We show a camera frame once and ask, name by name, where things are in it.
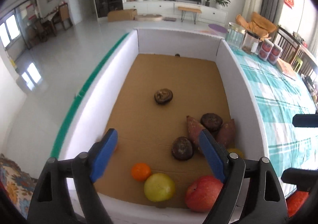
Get large red apple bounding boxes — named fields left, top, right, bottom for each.
left=185, top=176, right=223, bottom=213

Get dark wrinkled fruit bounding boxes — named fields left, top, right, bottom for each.
left=200, top=113, right=223, bottom=132
left=171, top=136, right=194, bottom=161

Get small orange tangerine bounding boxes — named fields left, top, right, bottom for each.
left=130, top=163, right=151, bottom=182

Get long brown sweet potato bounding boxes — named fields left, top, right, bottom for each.
left=186, top=115, right=205, bottom=154

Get yellow green citrus fruit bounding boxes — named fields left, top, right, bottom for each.
left=144, top=173, right=176, bottom=203

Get dark small fruit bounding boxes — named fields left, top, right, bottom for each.
left=154, top=88, right=173, bottom=105

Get teal plaid tablecloth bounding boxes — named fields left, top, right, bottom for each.
left=230, top=45, right=318, bottom=199

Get orange book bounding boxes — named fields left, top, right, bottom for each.
left=275, top=58, right=299, bottom=80

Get wooden chair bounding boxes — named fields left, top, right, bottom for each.
left=274, top=26, right=317, bottom=77

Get red food can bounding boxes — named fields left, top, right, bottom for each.
left=258, top=39, right=274, bottom=61
left=267, top=44, right=282, bottom=65

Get clear jar black lid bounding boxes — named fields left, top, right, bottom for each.
left=241, top=30, right=260, bottom=54

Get clear jar gold lid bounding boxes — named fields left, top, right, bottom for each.
left=225, top=22, right=246, bottom=48

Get white tv cabinet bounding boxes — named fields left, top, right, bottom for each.
left=123, top=0, right=227, bottom=26

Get green potted plant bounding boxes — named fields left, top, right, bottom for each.
left=214, top=0, right=231, bottom=9

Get wooden bench stool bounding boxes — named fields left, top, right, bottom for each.
left=178, top=6, right=202, bottom=24

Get cardboard box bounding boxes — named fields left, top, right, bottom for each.
left=107, top=9, right=138, bottom=22

